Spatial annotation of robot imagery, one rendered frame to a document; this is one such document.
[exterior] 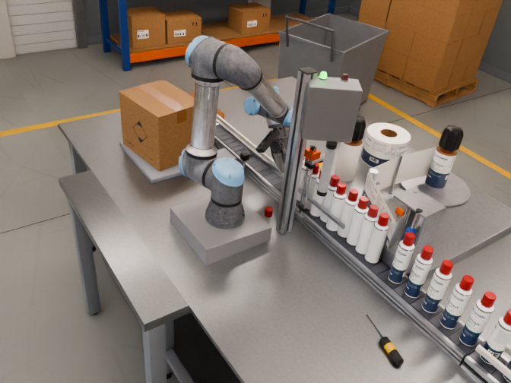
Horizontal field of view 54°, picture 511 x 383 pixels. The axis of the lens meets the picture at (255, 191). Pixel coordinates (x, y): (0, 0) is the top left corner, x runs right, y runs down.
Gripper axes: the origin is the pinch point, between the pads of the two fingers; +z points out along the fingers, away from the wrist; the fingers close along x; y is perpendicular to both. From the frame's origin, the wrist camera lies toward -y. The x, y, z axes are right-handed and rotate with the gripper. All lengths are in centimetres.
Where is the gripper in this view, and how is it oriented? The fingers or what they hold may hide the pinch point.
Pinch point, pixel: (281, 170)
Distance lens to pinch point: 214.9
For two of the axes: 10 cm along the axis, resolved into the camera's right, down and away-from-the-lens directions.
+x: -5.3, -0.5, 8.4
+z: 2.1, 9.6, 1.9
